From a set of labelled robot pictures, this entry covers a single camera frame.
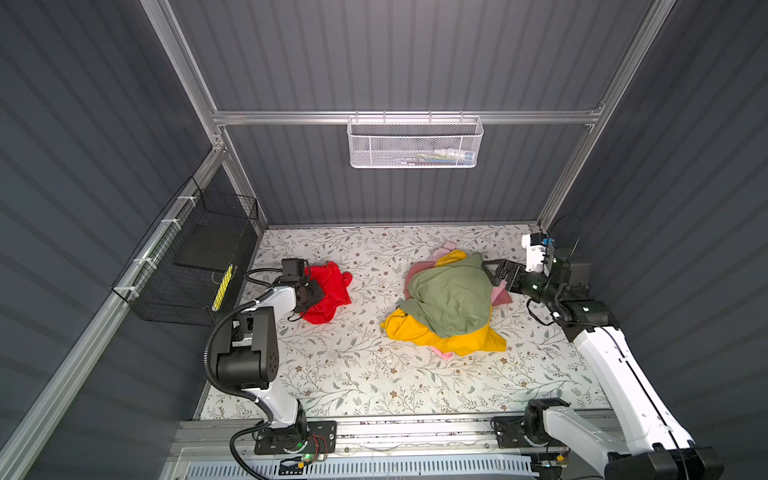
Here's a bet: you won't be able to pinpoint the dusty rose cloth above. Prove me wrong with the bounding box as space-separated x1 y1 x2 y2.
403 260 437 300

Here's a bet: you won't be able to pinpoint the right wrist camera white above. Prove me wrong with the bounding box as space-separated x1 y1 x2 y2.
521 232 553 275

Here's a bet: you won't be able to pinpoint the white wire basket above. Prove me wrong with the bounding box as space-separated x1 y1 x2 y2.
346 114 484 169

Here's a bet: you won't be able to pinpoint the light pink cloth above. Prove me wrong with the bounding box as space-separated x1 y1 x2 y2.
427 241 515 361

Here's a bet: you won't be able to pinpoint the red cloth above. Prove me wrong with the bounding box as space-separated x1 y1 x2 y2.
302 262 353 325

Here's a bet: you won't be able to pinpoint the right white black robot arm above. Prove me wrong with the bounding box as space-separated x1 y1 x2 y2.
482 259 724 479

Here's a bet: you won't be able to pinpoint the aluminium mounting rail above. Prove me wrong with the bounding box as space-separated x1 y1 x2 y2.
165 412 523 464

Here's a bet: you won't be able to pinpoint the left black corrugated cable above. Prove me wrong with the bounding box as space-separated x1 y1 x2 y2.
202 267 289 402

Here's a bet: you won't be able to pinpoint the items in white basket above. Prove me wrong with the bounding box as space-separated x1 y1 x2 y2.
406 149 476 168

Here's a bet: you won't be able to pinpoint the white vented panel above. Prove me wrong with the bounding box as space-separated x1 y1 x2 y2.
183 454 539 480

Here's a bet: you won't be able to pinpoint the black wire basket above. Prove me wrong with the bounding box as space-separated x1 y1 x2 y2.
112 179 260 327

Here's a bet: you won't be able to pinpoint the green cloth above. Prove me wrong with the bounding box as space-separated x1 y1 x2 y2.
400 253 493 338

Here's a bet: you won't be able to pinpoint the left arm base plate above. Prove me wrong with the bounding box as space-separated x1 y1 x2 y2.
253 421 338 455

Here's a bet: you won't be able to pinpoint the yellow cloth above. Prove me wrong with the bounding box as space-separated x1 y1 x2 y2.
381 249 511 356

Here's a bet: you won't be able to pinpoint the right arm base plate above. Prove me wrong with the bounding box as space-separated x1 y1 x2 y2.
490 415 538 449

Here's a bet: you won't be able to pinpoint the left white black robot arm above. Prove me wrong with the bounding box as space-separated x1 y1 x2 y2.
203 258 324 434

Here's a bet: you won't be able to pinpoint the floral patterned table mat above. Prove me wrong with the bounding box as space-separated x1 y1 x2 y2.
253 225 608 417

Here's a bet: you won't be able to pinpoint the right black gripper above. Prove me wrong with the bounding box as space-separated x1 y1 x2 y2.
482 259 559 307

